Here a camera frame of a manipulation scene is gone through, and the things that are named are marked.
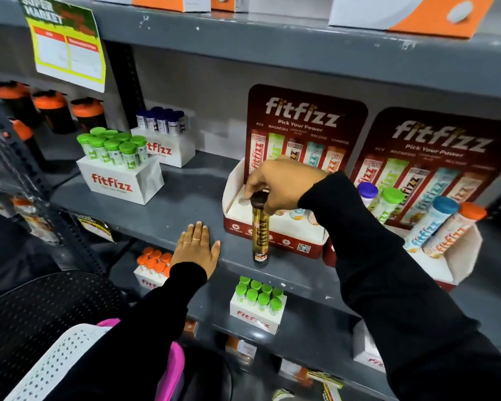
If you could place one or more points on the person's right hand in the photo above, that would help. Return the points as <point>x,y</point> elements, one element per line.
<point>290,179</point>

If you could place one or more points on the person's left hand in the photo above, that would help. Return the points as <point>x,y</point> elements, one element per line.
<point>194,256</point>

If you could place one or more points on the person's left little finger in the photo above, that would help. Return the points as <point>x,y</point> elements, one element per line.
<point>182,243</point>

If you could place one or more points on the person's left middle finger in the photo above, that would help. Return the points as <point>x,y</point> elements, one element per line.
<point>197,232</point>

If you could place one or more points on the person's left thumb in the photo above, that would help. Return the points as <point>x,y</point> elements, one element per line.
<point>215,252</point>

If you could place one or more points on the person's right fingers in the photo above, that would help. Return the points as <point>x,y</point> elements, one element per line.
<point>259,177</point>

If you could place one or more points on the gold black tablet tube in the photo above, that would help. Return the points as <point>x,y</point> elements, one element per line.
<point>260,233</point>

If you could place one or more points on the person's left forearm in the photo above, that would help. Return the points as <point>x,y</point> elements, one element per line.
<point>150,329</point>

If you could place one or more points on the person's right forearm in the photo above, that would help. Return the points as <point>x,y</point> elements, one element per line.
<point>400,296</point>

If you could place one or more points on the group of orange capped tubes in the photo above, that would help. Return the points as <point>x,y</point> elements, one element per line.
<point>154,261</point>

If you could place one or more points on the grey metal shelf rack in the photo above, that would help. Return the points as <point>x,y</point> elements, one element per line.
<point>200,192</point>

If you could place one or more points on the white cardboard tube tray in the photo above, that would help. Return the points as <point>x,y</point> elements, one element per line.
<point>365,350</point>
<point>146,281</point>
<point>254,319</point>
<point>167,150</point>
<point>117,185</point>

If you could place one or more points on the group of green capped tubes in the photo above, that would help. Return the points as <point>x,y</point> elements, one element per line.
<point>112,148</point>
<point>259,294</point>

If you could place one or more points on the red display box with backboard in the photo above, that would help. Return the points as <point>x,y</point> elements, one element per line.
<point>438,137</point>
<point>307,116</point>

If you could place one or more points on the yellow black shelf label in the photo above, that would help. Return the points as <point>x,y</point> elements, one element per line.
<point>95,227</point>

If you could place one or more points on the small white orange box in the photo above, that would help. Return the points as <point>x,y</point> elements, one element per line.
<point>242,347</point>

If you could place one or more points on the purple capped white tube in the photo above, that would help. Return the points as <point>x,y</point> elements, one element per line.
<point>367,192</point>

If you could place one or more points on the group of purple capped tubes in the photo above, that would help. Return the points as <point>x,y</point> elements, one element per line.
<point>160,120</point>

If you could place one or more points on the pink plastic basket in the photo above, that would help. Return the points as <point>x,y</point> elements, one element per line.
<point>173,371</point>

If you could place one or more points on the green capped white tube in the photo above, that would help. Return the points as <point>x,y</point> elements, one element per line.
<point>388,202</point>

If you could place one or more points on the white orange flat packet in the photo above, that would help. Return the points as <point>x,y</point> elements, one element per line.
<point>294,371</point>

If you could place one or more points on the hanging snack packet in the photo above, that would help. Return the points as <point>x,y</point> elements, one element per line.
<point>37,223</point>

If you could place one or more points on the black perforated basket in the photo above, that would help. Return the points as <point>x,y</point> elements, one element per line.
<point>37,304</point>

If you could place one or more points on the black shaker bottle orange lid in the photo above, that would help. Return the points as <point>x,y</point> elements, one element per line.
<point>89,112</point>
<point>29,141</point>
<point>54,112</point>
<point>14,102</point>

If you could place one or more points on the white perforated basket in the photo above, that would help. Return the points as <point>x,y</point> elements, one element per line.
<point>62,359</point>

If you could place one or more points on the green yellow packet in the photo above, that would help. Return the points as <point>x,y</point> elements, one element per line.
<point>325,379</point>

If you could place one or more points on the blue capped white tube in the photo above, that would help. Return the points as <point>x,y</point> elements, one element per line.
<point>430,223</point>

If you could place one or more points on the orange white carton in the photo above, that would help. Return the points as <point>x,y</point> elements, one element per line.
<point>421,14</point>
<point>163,2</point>
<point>227,2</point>

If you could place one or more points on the orange capped white tube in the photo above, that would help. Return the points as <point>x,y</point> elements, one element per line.
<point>453,231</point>

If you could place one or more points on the yellow green paper sign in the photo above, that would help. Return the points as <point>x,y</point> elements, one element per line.
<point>66,45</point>

